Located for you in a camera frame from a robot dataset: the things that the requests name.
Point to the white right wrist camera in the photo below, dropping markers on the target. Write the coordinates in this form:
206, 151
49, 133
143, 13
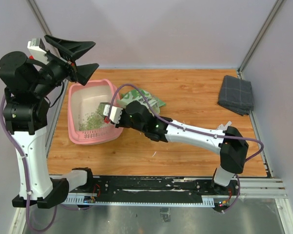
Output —
115, 113

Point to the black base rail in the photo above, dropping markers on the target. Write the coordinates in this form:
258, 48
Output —
151, 187

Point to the grey metal scoop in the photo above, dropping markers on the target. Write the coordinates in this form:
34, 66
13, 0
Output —
104, 109

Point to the green cat litter bag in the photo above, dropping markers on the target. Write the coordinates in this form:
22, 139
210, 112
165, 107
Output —
134, 95

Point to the white plastic bag clip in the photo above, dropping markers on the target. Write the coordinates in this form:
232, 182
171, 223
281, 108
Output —
223, 127

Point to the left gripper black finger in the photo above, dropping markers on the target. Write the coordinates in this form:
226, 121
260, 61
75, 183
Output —
68, 49
84, 72

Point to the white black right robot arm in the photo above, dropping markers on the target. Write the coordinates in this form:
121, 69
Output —
228, 144

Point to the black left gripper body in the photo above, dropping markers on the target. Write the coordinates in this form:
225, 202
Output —
58, 70

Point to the pink litter box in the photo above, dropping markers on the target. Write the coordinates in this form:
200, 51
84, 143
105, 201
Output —
86, 99

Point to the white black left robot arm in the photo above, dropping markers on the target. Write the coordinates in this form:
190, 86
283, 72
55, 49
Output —
23, 115

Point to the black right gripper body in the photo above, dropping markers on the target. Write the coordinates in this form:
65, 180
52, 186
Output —
125, 121

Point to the folded dark grey cloth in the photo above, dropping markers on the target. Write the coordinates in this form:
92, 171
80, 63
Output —
236, 95

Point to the green cat litter pellets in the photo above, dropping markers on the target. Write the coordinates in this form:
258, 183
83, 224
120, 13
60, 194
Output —
91, 121

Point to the grey slotted cable duct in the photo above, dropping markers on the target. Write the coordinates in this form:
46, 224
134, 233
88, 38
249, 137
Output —
86, 201

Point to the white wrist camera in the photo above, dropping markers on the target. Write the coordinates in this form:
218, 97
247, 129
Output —
115, 113
38, 50

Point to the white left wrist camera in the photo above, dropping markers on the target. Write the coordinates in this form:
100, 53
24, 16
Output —
38, 50

